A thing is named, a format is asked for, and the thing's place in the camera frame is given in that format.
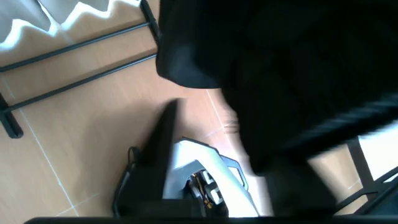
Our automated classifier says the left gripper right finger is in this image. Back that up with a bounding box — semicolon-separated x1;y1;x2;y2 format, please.
266;161;337;217

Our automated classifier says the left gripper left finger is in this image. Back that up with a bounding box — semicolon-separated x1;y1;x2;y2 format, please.
116;98;203;217

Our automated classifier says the black garment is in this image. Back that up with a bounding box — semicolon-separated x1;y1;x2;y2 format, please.
155;0;398;175

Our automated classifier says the black clothes rack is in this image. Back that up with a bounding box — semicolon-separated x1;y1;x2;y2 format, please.
0;0;161;139

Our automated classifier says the black cable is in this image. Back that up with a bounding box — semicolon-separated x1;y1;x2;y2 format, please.
111;146;141;217

